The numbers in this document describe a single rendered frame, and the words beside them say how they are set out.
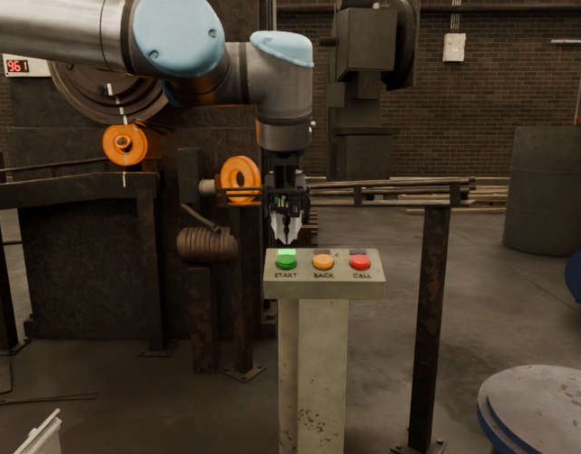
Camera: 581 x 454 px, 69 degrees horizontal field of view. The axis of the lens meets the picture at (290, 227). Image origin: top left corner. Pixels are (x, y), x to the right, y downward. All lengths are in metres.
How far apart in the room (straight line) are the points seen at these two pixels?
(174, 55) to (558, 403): 0.78
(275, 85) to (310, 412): 0.67
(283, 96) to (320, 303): 0.42
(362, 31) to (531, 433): 5.28
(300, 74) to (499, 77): 7.81
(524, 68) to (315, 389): 7.95
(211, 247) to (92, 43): 1.00
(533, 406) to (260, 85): 0.67
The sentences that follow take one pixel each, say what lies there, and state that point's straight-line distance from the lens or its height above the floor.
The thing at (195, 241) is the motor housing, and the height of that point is 0.50.
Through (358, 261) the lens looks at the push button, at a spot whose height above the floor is 0.61.
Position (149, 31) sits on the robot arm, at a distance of 0.52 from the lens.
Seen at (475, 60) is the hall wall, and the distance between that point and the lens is 8.27.
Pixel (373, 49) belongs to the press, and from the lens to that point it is 5.75.
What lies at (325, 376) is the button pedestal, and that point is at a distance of 0.95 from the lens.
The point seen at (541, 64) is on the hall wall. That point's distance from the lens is 8.73.
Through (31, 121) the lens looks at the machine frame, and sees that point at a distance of 1.98.
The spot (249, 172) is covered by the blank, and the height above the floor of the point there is 0.73.
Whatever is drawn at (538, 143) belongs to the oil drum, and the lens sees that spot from 3.39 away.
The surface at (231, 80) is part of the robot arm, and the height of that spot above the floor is 0.94.
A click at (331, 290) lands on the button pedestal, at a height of 0.56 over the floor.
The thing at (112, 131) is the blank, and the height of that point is 0.86.
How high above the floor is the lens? 0.87
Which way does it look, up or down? 13 degrees down
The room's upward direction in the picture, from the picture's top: straight up
